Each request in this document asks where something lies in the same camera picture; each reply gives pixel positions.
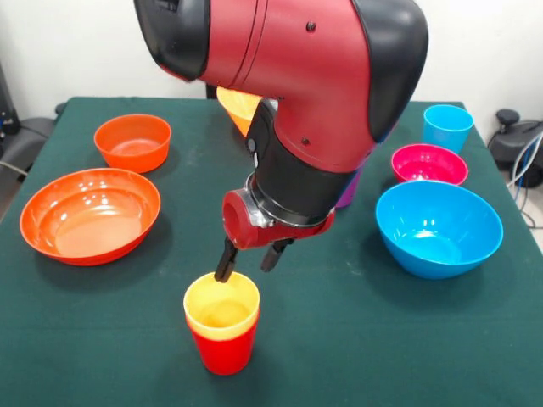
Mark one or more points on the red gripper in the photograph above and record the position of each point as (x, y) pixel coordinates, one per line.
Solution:
(242, 229)

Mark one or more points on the orange-yellow cup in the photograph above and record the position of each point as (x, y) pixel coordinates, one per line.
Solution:
(222, 336)

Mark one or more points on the red cup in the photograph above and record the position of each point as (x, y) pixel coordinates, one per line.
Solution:
(225, 356)

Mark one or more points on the purple cup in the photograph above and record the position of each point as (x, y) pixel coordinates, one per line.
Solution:
(350, 195)

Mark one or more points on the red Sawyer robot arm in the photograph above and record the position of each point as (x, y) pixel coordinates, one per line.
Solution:
(297, 85)

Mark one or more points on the dark green table cloth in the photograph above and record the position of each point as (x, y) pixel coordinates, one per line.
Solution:
(339, 330)

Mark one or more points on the large yellow bowl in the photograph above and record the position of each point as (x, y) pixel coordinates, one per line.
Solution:
(239, 110)

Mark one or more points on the small orange bowl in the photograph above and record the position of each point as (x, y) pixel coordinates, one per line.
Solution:
(131, 157)

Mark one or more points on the large shallow orange bowl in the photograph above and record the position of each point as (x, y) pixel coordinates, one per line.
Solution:
(89, 220)

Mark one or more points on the large blue bowl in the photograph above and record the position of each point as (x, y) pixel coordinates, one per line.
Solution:
(437, 250)

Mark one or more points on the pink bowl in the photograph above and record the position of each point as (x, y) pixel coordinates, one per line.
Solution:
(428, 163)

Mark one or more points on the blue cup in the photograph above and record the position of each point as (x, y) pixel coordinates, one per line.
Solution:
(445, 135)

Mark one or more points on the grey stand base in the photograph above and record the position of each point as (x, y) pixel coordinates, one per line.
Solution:
(29, 135)

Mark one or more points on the black stand base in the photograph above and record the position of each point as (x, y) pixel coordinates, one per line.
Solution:
(507, 144)

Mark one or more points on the black equipment rack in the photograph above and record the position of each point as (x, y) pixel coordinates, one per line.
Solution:
(6, 110)

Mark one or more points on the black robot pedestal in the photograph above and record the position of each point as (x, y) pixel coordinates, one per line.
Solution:
(211, 91)

